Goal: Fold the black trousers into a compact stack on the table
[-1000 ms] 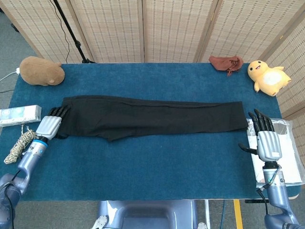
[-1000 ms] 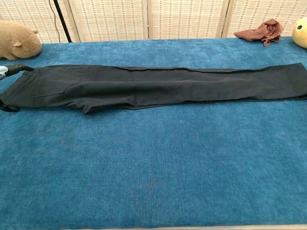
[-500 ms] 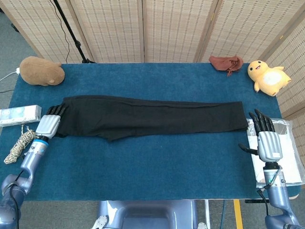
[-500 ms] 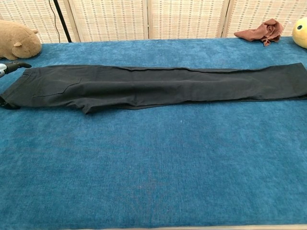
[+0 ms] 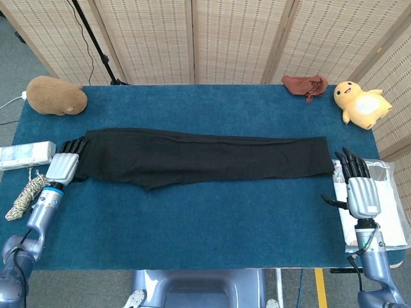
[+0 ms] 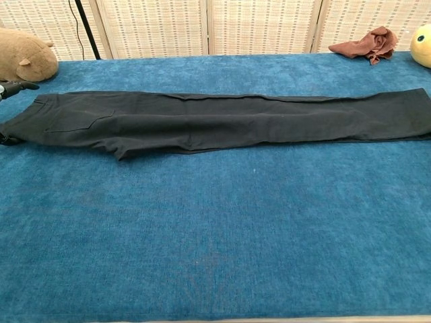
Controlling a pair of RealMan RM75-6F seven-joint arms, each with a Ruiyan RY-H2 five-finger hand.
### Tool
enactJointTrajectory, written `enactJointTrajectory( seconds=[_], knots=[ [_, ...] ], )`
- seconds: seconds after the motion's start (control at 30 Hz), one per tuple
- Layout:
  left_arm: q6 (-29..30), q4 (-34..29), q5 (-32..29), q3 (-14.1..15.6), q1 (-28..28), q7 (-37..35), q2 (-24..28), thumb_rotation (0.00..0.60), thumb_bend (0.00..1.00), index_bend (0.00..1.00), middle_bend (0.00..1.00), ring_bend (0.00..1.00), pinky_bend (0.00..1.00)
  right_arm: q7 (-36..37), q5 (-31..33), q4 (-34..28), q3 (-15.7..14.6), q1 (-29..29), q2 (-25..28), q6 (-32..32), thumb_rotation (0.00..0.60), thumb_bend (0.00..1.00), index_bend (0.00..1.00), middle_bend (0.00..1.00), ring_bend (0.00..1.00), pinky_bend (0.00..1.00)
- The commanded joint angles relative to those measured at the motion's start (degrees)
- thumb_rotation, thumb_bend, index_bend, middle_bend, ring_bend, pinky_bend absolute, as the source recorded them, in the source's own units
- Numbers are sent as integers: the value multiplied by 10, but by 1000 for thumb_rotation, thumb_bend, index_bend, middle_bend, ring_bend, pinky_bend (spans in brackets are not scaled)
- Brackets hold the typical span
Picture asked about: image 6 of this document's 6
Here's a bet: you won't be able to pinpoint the blue table mat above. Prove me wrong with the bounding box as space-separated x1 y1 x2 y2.
0 50 431 320

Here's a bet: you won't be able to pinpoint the black trousers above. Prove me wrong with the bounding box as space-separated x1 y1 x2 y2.
0 87 431 162

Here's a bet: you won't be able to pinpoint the yellow chick plush toy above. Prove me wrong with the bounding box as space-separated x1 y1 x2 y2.
409 24 431 70

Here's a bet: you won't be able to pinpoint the black tripod stand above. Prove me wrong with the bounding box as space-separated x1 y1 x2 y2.
74 0 102 61

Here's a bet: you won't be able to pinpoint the thin black hanging cable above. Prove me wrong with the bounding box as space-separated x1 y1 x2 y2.
68 0 86 59

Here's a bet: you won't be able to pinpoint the crumpled brown cloth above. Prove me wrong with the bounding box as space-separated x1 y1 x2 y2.
328 26 399 66

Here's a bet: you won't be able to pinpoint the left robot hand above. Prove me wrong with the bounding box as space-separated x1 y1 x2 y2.
0 79 40 146

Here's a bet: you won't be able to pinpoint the bamboo folding screen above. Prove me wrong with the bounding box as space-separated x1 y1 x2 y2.
0 0 431 62

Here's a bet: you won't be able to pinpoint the brown capybara plush toy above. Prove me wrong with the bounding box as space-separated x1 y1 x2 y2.
0 26 59 83

